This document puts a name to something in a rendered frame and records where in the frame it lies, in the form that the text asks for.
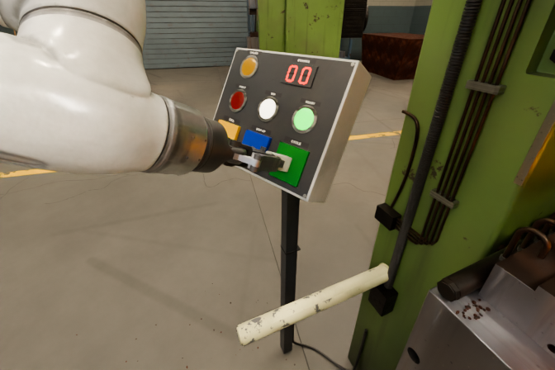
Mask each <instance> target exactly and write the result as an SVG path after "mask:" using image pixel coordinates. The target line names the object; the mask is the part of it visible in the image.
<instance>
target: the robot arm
mask: <svg viewBox="0 0 555 370"><path fill-rule="evenodd" d="M0 25H1V26H4V27H6V28H10V29H13V30H15V31H17V36H13V35H10V34H7V33H2V32H0V162H1V163H5V164H14V165H18V166H23V167H28V168H38V169H43V170H49V171H55V172H61V173H77V174H92V175H111V174H118V173H125V172H142V173H163V174H172V175H178V176H180V175H184V174H187V173H190V172H191V171H192V172H199V173H210V172H213V171H215V170H216V169H218V168H219V167H220V166H221V165H222V164H224V165H225V166H230V167H234V166H240V167H246V166H247V165H248V167H247V168H249V170H250V171H251V172H253V173H254V172H256V173H257V172H258V171H264V172H268V173H270V172H277V171H283V172H287V171H288V169H289V167H290V164H291V161H292V158H290V157H288V156H286V155H282V154H277V153H274V152H270V151H266V153H265V150H266V148H265V147H263V146H261V147H260V149H255V148H254V147H253V146H248V145H245V144H241V142H239V141H237V140H232V139H231V138H229V137H228V135H227V132H226V130H225V127H224V126H223V125H222V124H221V123H220V122H218V121H214V120H212V119H209V118H206V117H204V116H203V115H202V114H201V113H200V112H199V111H198V110H197V109H196V108H194V107H190V106H187V105H185V104H182V103H180V102H175V101H173V100H171V99H169V98H167V97H164V96H162V95H157V94H155V93H153V92H151V87H150V84H149V80H148V78H147V76H146V73H145V68H144V64H143V55H142V53H143V45H144V41H145V29H146V9H145V0H0Z"/></svg>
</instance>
